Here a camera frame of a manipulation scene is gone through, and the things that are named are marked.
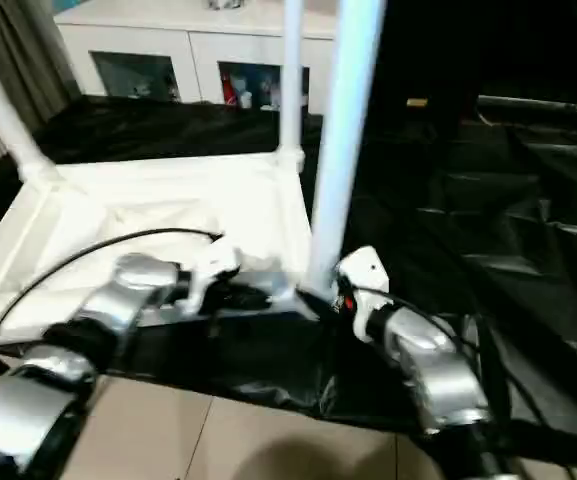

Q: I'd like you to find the long black bar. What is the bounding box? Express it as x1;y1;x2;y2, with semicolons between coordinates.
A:
476;94;577;120

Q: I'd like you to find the white plastic table leg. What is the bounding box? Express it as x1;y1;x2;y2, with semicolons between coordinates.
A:
276;0;305;172
0;32;60;185
306;0;389;300

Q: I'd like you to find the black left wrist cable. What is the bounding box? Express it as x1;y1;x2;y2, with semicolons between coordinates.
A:
0;227;225;367

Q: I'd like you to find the white plastic table top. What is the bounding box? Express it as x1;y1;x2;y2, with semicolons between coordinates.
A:
0;151;330;352

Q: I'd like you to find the white cabinet with glass doors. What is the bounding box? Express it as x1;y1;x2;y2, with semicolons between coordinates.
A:
52;0;338;111

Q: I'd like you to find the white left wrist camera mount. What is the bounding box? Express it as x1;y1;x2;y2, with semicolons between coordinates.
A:
181;239;243;315

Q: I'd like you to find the small red item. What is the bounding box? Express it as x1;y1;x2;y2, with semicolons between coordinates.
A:
220;72;238;107

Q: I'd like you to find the grey curtain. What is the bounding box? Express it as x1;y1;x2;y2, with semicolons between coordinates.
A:
0;0;83;127

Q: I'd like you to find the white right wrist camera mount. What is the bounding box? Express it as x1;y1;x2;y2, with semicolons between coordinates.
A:
335;245;393;345

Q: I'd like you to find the black mat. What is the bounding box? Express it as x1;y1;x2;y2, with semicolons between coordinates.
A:
0;94;577;446

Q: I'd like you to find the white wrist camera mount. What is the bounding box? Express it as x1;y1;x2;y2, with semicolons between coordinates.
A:
181;239;243;315
335;245;393;345

